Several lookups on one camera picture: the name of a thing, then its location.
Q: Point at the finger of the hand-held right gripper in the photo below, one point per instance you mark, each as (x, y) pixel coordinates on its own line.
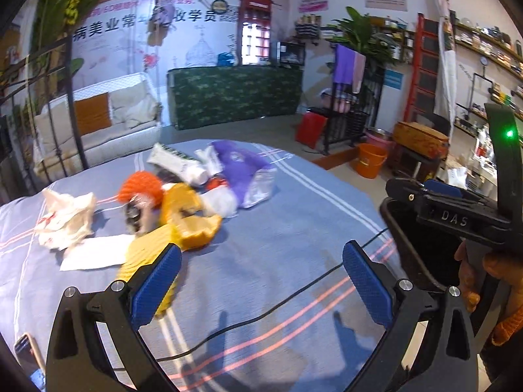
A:
(402, 194)
(443, 190)

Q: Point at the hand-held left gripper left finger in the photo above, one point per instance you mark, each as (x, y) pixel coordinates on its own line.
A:
(157, 281)

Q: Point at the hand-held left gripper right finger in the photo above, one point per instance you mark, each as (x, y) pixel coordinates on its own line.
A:
(365, 281)

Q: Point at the black plastic bin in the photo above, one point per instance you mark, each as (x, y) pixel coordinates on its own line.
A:
(412, 245)

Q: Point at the white paper sheet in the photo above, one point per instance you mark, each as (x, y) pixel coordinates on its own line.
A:
(96, 253)

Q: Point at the dark patterned can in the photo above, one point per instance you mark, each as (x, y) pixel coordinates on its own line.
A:
(137, 216)

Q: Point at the torn yellow foam net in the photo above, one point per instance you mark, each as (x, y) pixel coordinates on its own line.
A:
(188, 220)

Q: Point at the orange fuzzy ball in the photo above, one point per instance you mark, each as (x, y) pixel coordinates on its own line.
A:
(137, 188)

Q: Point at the small red wrapper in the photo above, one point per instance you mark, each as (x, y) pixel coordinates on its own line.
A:
(215, 183)

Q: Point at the white squeeze tube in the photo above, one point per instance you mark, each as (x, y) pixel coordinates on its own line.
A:
(175, 163)

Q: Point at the white wrapper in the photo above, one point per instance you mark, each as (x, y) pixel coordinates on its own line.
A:
(210, 161)

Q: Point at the purple foil bag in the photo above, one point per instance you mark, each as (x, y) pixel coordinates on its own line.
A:
(241, 167)

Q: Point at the person's right hand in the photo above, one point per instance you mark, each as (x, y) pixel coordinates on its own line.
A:
(468, 277)

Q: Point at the white bag on shelf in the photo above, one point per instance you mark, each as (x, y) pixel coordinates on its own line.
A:
(454, 177)

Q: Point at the dark stool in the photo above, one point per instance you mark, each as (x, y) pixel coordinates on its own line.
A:
(412, 167)

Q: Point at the orange bucket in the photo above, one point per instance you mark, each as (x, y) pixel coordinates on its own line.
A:
(369, 161)

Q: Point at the pink basin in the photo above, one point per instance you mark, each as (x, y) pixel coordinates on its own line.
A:
(382, 137)

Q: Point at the black metal rack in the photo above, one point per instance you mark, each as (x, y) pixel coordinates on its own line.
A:
(351, 126)

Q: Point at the blue striped blanket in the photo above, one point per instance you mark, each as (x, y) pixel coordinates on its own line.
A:
(269, 237)

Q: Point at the red bag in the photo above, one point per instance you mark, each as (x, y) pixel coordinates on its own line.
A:
(310, 130)

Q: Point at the white hanging garment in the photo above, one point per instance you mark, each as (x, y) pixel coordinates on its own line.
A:
(446, 73)

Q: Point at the red ladder shelf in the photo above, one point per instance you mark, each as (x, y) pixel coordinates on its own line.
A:
(425, 69)

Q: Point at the pink towel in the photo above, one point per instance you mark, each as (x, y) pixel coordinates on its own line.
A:
(359, 71)

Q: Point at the purple towel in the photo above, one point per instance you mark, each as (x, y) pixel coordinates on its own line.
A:
(344, 65)

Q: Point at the white sofa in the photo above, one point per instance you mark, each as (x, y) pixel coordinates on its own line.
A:
(122, 139)

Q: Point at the smartphone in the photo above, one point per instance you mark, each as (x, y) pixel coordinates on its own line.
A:
(29, 357)

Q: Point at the green potted plant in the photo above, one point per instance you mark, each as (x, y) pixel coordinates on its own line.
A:
(363, 32)

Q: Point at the white cushion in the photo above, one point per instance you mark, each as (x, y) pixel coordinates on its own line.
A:
(133, 106)

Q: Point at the black monitor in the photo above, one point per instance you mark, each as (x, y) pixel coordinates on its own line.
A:
(292, 54)

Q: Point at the orange cushion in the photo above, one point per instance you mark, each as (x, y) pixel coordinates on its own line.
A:
(92, 114)

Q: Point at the green patterned counter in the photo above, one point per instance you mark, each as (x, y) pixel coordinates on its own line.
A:
(233, 96)

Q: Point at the red phone booth cabinet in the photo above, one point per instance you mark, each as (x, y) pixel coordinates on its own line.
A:
(256, 20)

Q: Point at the large leafy green plant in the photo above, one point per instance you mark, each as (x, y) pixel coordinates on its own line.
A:
(73, 4)

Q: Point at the blue wall sign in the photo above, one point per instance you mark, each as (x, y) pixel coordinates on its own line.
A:
(394, 79)

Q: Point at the wooden wall shelves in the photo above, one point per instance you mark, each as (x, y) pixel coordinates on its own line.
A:
(486, 49)

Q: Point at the small wall bottle rack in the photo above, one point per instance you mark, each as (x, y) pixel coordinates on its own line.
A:
(307, 26)

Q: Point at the large wall mural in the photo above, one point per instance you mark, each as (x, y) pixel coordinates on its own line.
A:
(122, 36)

